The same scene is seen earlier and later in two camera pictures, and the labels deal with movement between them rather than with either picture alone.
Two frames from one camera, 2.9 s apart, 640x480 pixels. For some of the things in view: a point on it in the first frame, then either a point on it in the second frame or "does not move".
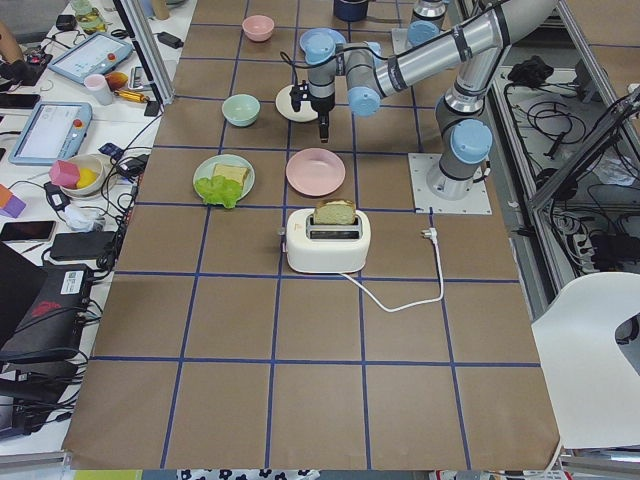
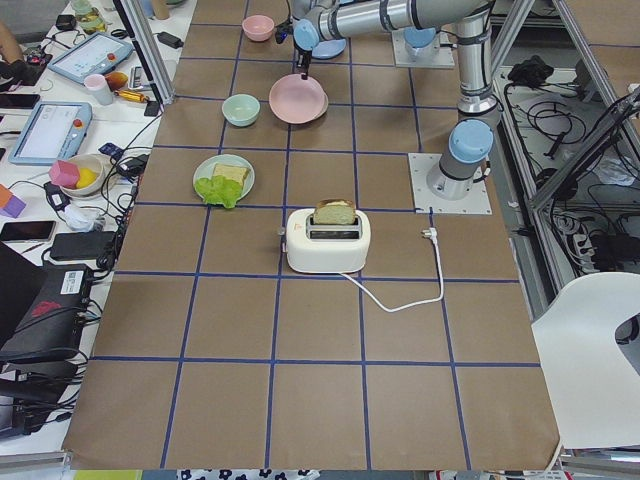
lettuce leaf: (219, 190) does not move
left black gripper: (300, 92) → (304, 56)
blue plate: (321, 42) does not move
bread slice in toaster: (335, 212) does not move
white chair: (595, 390) does not move
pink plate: (315, 171) → (295, 100)
